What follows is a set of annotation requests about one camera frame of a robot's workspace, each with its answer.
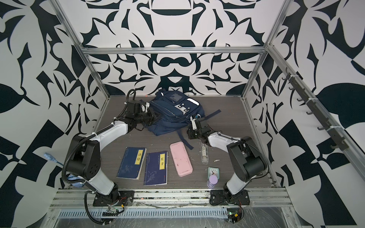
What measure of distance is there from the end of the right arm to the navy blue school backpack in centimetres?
9

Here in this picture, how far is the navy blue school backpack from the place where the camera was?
89 centimetres

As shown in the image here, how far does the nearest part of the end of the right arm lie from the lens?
699 mm
